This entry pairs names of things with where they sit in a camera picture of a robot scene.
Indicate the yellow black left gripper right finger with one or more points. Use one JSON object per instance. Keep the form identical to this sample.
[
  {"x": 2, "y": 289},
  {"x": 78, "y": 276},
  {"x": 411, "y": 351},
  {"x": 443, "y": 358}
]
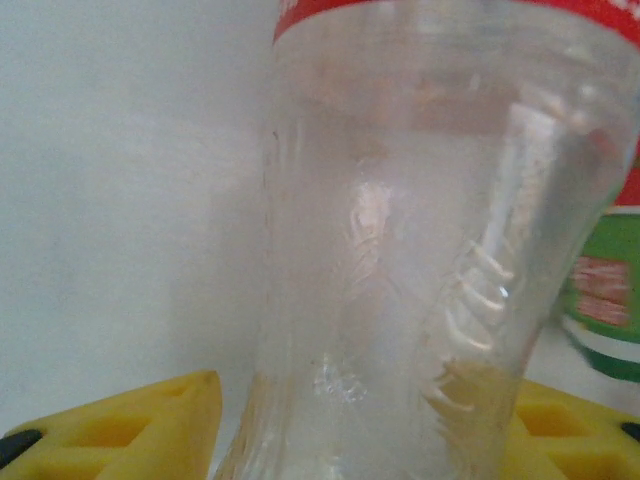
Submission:
[{"x": 575, "y": 440}]

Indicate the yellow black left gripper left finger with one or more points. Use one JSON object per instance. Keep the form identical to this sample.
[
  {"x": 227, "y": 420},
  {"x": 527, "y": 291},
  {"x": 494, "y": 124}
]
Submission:
[{"x": 100, "y": 440}]

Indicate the green plastic bottle yellow cap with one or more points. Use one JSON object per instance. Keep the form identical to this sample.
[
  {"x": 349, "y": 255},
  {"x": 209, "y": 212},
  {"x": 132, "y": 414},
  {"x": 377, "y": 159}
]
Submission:
[{"x": 610, "y": 250}]

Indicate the clear cola bottle red label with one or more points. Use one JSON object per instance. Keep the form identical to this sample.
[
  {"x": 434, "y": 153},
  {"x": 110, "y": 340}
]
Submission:
[{"x": 390, "y": 225}]

